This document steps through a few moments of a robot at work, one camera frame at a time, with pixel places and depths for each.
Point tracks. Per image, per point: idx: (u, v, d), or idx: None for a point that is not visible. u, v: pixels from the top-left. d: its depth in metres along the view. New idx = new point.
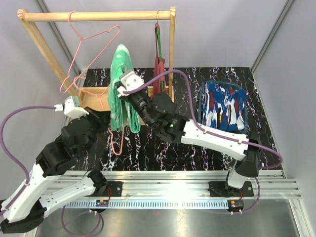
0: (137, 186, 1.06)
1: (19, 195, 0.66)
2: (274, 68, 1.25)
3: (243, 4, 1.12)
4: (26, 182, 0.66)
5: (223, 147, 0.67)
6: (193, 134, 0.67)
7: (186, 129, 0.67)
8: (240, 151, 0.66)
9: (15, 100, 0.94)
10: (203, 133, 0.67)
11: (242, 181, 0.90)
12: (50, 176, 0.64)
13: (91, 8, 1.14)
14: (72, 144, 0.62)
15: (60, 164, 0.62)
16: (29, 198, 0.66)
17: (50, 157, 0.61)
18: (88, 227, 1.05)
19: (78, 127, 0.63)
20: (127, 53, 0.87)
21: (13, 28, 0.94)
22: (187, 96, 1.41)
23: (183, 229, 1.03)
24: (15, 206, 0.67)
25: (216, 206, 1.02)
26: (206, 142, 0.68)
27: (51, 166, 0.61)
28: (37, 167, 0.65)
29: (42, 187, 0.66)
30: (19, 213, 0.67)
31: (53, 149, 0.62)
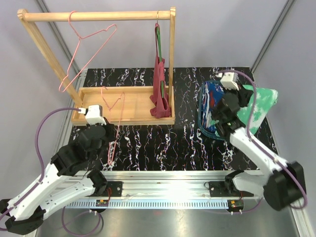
0: (137, 186, 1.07)
1: (30, 193, 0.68)
2: (274, 68, 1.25)
3: (243, 5, 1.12)
4: (39, 181, 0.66)
5: (258, 158, 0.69)
6: (243, 136, 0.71)
7: (238, 131, 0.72)
8: (271, 168, 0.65)
9: (15, 99, 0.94)
10: (249, 139, 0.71)
11: (242, 186, 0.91)
12: (63, 176, 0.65)
13: (90, 8, 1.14)
14: (88, 147, 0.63)
15: (75, 165, 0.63)
16: (38, 197, 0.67)
17: (65, 158, 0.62)
18: (88, 227, 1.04)
19: (96, 131, 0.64)
20: (271, 94, 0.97)
21: (13, 28, 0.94)
22: (187, 96, 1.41)
23: (183, 229, 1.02)
24: (23, 204, 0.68)
25: (216, 206, 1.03)
26: (248, 149, 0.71)
27: (67, 166, 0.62)
28: (52, 166, 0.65)
29: (51, 188, 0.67)
30: (27, 210, 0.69)
31: (67, 150, 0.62)
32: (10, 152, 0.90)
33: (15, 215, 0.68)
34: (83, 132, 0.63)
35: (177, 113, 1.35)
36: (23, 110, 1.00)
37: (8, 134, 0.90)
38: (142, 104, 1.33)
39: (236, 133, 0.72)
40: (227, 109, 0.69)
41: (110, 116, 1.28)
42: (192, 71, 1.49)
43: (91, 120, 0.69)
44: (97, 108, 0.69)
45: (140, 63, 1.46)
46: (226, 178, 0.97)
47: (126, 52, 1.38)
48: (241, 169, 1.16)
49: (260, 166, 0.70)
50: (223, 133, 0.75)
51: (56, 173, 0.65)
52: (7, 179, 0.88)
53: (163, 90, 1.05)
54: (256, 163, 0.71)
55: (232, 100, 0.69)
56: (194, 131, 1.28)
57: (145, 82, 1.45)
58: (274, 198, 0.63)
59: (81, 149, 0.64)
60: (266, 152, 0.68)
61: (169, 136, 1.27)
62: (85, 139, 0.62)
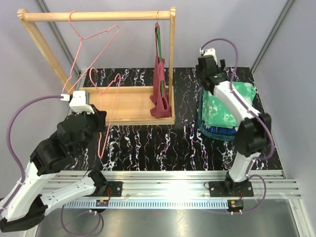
0: (137, 186, 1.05)
1: (16, 193, 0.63)
2: (274, 68, 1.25)
3: (243, 5, 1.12)
4: (21, 182, 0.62)
5: (234, 107, 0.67)
6: (225, 88, 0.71)
7: (222, 83, 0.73)
8: (243, 117, 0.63)
9: (15, 99, 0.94)
10: (230, 90, 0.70)
11: (242, 176, 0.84)
12: (44, 175, 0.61)
13: (91, 8, 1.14)
14: (68, 141, 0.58)
15: (55, 162, 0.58)
16: (27, 196, 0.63)
17: (44, 155, 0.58)
18: (88, 228, 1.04)
19: (74, 122, 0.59)
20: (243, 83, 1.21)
21: (13, 28, 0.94)
22: (187, 95, 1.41)
23: (183, 229, 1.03)
24: (12, 205, 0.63)
25: (216, 206, 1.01)
26: (228, 100, 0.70)
27: (45, 164, 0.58)
28: (32, 165, 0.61)
29: (37, 187, 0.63)
30: (19, 210, 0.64)
31: (47, 146, 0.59)
32: (9, 152, 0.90)
33: (6, 217, 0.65)
34: (61, 123, 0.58)
35: (177, 113, 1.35)
36: (24, 111, 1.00)
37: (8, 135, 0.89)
38: (142, 104, 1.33)
39: (221, 86, 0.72)
40: (202, 59, 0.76)
41: (111, 116, 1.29)
42: (192, 71, 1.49)
43: (75, 108, 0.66)
44: (82, 95, 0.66)
45: (140, 63, 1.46)
46: (226, 177, 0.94)
47: (125, 52, 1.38)
48: None
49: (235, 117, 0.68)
50: (210, 86, 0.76)
51: (36, 172, 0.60)
52: (6, 179, 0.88)
53: (163, 90, 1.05)
54: (233, 113, 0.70)
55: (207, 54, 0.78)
56: (194, 131, 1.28)
57: (145, 82, 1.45)
58: (242, 147, 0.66)
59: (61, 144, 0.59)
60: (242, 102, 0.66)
61: (169, 136, 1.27)
62: (62, 132, 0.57)
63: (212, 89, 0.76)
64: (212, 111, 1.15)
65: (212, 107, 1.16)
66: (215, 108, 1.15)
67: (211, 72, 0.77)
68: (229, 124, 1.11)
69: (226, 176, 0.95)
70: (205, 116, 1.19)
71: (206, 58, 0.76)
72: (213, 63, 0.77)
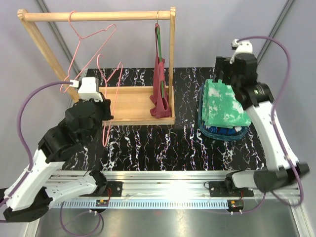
0: (137, 186, 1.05)
1: (22, 181, 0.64)
2: (275, 68, 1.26)
3: (243, 5, 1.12)
4: (29, 169, 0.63)
5: (270, 146, 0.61)
6: (265, 116, 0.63)
7: (261, 105, 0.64)
8: (278, 164, 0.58)
9: (15, 99, 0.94)
10: (270, 121, 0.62)
11: (240, 184, 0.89)
12: (53, 162, 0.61)
13: (91, 8, 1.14)
14: (76, 129, 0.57)
15: (64, 148, 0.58)
16: (34, 184, 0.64)
17: (53, 142, 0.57)
18: (88, 228, 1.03)
19: (83, 108, 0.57)
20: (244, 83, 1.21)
21: (13, 28, 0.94)
22: (187, 96, 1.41)
23: (183, 229, 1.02)
24: (18, 194, 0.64)
25: (216, 206, 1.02)
26: (264, 132, 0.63)
27: (55, 151, 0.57)
28: (40, 152, 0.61)
29: (44, 176, 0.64)
30: (24, 199, 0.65)
31: (55, 133, 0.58)
32: (9, 152, 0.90)
33: (12, 206, 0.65)
34: (69, 109, 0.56)
35: (177, 113, 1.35)
36: (23, 111, 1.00)
37: (8, 135, 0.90)
38: (142, 104, 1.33)
39: (260, 106, 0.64)
40: (242, 61, 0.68)
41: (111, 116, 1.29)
42: (192, 71, 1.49)
43: (84, 95, 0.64)
44: (93, 82, 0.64)
45: (140, 63, 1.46)
46: (227, 176, 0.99)
47: (126, 52, 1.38)
48: (241, 169, 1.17)
49: (268, 155, 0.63)
50: (245, 100, 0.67)
51: (44, 159, 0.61)
52: (6, 179, 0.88)
53: (163, 90, 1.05)
54: (266, 149, 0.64)
55: (253, 57, 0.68)
56: (194, 131, 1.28)
57: (145, 82, 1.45)
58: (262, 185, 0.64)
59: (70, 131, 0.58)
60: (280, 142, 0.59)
61: (169, 136, 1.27)
62: (70, 120, 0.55)
63: (247, 104, 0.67)
64: (212, 111, 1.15)
65: (212, 107, 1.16)
66: (215, 108, 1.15)
67: (249, 84, 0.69)
68: (228, 124, 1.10)
69: (227, 176, 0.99)
70: (205, 116, 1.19)
71: (249, 63, 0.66)
72: (254, 72, 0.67)
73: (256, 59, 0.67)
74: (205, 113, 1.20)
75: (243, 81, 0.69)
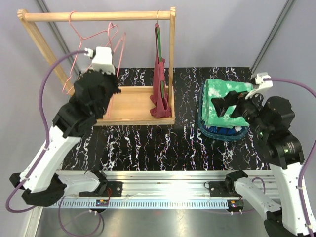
0: (137, 186, 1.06)
1: (39, 161, 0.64)
2: (276, 68, 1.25)
3: (243, 5, 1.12)
4: (45, 147, 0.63)
5: (292, 210, 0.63)
6: (292, 179, 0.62)
7: (291, 166, 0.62)
8: (298, 230, 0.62)
9: (14, 99, 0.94)
10: (296, 185, 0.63)
11: (239, 191, 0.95)
12: (70, 137, 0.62)
13: (91, 8, 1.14)
14: (88, 100, 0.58)
15: (80, 122, 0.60)
16: (52, 162, 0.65)
17: (68, 117, 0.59)
18: (88, 230, 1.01)
19: (91, 79, 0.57)
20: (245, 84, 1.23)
21: (13, 28, 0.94)
22: (187, 96, 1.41)
23: (183, 229, 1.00)
24: (35, 174, 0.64)
25: (216, 206, 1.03)
26: (287, 194, 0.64)
27: (71, 125, 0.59)
28: (57, 129, 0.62)
29: (60, 152, 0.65)
30: (42, 180, 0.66)
31: (68, 109, 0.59)
32: (9, 153, 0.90)
33: (30, 187, 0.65)
34: (77, 81, 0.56)
35: (177, 113, 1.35)
36: (22, 110, 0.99)
37: (8, 135, 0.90)
38: (142, 104, 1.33)
39: (289, 169, 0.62)
40: (277, 116, 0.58)
41: (111, 116, 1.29)
42: (192, 71, 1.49)
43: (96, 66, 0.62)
44: (109, 54, 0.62)
45: (140, 63, 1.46)
46: (227, 177, 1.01)
47: (126, 52, 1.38)
48: (241, 169, 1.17)
49: (286, 214, 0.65)
50: (272, 155, 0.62)
51: (61, 135, 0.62)
52: (6, 179, 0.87)
53: (163, 90, 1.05)
54: (284, 207, 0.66)
55: (289, 109, 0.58)
56: (194, 131, 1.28)
57: (145, 82, 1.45)
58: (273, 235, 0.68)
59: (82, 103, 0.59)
60: (304, 211, 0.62)
61: (169, 136, 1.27)
62: (79, 90, 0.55)
63: (273, 158, 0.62)
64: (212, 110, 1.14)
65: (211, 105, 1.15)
66: None
67: (277, 136, 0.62)
68: (228, 124, 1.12)
69: (227, 176, 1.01)
70: (205, 116, 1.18)
71: (285, 118, 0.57)
72: (287, 125, 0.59)
73: (294, 113, 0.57)
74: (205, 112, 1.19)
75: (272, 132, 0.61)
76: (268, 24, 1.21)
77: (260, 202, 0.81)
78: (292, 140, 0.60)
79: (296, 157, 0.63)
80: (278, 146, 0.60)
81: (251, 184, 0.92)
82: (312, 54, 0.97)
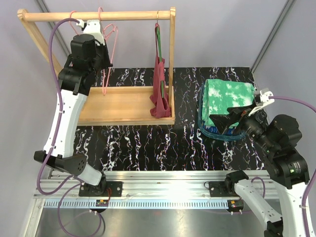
0: (137, 186, 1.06)
1: (59, 125, 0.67)
2: (276, 68, 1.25)
3: (243, 5, 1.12)
4: (60, 111, 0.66)
5: (294, 228, 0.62)
6: (296, 198, 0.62)
7: (296, 185, 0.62)
8: None
9: (14, 98, 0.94)
10: (299, 205, 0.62)
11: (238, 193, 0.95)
12: (80, 95, 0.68)
13: (91, 8, 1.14)
14: (86, 56, 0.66)
15: (84, 77, 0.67)
16: (70, 123, 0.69)
17: (71, 77, 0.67)
18: (87, 231, 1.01)
19: (84, 36, 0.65)
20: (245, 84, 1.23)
21: (12, 28, 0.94)
22: (187, 96, 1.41)
23: (183, 229, 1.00)
24: (61, 138, 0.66)
25: (216, 206, 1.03)
26: (290, 212, 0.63)
27: (78, 81, 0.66)
28: (64, 92, 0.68)
29: (75, 113, 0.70)
30: (68, 143, 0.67)
31: (69, 70, 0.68)
32: (10, 153, 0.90)
33: (60, 152, 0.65)
34: (74, 40, 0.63)
35: (177, 113, 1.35)
36: (22, 110, 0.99)
37: (8, 135, 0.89)
38: (142, 104, 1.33)
39: (293, 188, 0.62)
40: (283, 136, 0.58)
41: (111, 116, 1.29)
42: (192, 71, 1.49)
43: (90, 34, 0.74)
44: (97, 24, 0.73)
45: (140, 63, 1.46)
46: (227, 176, 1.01)
47: (125, 52, 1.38)
48: (241, 169, 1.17)
49: (287, 231, 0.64)
50: (278, 174, 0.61)
51: (71, 94, 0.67)
52: (6, 179, 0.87)
53: (163, 90, 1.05)
54: (285, 224, 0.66)
55: (296, 129, 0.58)
56: (194, 131, 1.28)
57: (145, 82, 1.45)
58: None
59: (80, 61, 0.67)
60: (306, 229, 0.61)
61: (169, 136, 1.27)
62: (78, 46, 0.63)
63: (278, 177, 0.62)
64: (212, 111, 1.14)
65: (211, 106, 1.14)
66: (215, 108, 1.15)
67: (282, 154, 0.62)
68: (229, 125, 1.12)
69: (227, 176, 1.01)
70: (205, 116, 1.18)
71: (292, 138, 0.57)
72: (293, 144, 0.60)
73: (301, 133, 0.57)
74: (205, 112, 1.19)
75: (278, 151, 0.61)
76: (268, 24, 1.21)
77: (261, 210, 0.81)
78: (298, 161, 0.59)
79: (300, 177, 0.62)
80: (284, 165, 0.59)
81: (254, 189, 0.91)
82: (312, 54, 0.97)
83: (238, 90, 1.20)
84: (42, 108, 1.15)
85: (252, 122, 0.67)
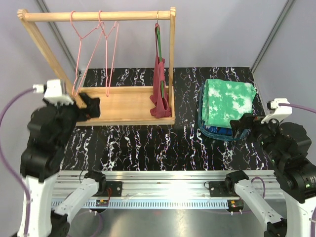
0: (137, 186, 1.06)
1: (29, 214, 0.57)
2: (276, 68, 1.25)
3: (243, 5, 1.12)
4: (28, 200, 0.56)
5: None
6: (308, 212, 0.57)
7: (309, 199, 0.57)
8: None
9: (14, 98, 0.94)
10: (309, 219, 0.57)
11: (238, 194, 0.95)
12: (47, 179, 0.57)
13: (91, 8, 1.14)
14: (49, 136, 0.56)
15: (51, 159, 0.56)
16: (43, 207, 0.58)
17: (34, 161, 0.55)
18: (86, 231, 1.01)
19: (45, 114, 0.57)
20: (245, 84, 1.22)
21: (13, 28, 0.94)
22: (187, 96, 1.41)
23: (183, 229, 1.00)
24: (33, 225, 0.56)
25: (216, 206, 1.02)
26: (297, 223, 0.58)
27: (43, 166, 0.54)
28: (29, 179, 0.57)
29: (46, 197, 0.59)
30: (43, 225, 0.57)
31: (32, 154, 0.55)
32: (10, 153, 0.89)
33: None
34: (31, 123, 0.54)
35: (177, 113, 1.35)
36: (22, 109, 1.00)
37: (8, 135, 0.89)
38: (142, 104, 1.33)
39: (306, 201, 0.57)
40: (291, 141, 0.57)
41: (111, 116, 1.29)
42: (192, 71, 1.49)
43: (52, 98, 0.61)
44: (57, 85, 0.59)
45: (141, 63, 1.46)
46: (227, 176, 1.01)
47: (126, 52, 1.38)
48: (241, 169, 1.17)
49: None
50: (292, 186, 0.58)
51: (37, 181, 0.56)
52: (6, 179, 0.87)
53: (163, 90, 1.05)
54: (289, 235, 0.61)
55: (304, 135, 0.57)
56: (194, 131, 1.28)
57: (145, 82, 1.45)
58: None
59: (43, 141, 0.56)
60: None
61: (169, 136, 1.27)
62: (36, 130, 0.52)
63: (293, 190, 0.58)
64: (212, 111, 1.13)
65: (211, 106, 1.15)
66: (215, 108, 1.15)
67: (294, 165, 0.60)
68: (229, 124, 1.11)
69: (227, 176, 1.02)
70: (205, 116, 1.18)
71: (299, 145, 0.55)
72: (303, 153, 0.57)
73: (310, 139, 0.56)
74: (205, 113, 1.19)
75: (289, 161, 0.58)
76: (268, 24, 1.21)
77: (261, 210, 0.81)
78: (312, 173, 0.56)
79: None
80: (298, 177, 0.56)
81: (256, 191, 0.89)
82: (313, 54, 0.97)
83: (238, 90, 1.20)
84: None
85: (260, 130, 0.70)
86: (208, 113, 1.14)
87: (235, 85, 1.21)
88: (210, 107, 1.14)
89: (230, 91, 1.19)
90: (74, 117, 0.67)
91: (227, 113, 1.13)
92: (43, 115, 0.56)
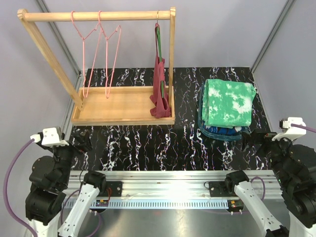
0: (137, 186, 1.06)
1: None
2: (276, 68, 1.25)
3: (243, 5, 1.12)
4: None
5: None
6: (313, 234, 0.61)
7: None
8: None
9: (14, 98, 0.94)
10: None
11: (236, 192, 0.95)
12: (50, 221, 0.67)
13: (91, 8, 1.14)
14: (49, 184, 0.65)
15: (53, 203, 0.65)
16: None
17: (37, 207, 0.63)
18: (86, 231, 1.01)
19: (44, 166, 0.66)
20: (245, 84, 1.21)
21: (12, 28, 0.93)
22: (187, 95, 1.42)
23: (183, 229, 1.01)
24: None
25: (216, 206, 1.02)
26: None
27: (46, 211, 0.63)
28: (35, 221, 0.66)
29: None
30: None
31: (34, 202, 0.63)
32: (10, 153, 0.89)
33: None
34: (32, 176, 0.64)
35: (177, 113, 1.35)
36: (22, 109, 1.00)
37: (8, 135, 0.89)
38: (142, 104, 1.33)
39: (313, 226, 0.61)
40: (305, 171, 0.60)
41: (111, 116, 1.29)
42: (192, 71, 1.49)
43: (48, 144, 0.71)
44: (55, 134, 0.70)
45: (141, 63, 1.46)
46: (227, 177, 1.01)
47: (126, 52, 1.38)
48: (241, 169, 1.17)
49: None
50: (301, 211, 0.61)
51: (42, 223, 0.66)
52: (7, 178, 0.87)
53: (163, 90, 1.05)
54: None
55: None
56: (194, 131, 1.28)
57: (145, 82, 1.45)
58: None
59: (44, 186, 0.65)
60: None
61: (169, 136, 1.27)
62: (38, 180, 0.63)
63: (302, 215, 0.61)
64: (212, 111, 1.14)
65: (212, 106, 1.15)
66: (215, 108, 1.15)
67: (302, 189, 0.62)
68: (228, 124, 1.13)
69: (227, 176, 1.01)
70: (205, 116, 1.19)
71: (311, 171, 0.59)
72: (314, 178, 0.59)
73: None
74: (205, 112, 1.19)
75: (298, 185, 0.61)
76: (268, 24, 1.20)
77: (260, 216, 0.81)
78: None
79: None
80: (307, 203, 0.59)
81: (256, 195, 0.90)
82: (313, 54, 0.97)
83: (238, 90, 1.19)
84: (42, 108, 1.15)
85: (271, 147, 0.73)
86: (208, 113, 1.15)
87: (236, 85, 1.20)
88: (210, 107, 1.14)
89: (231, 90, 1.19)
90: (68, 158, 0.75)
91: (227, 113, 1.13)
92: (43, 168, 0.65)
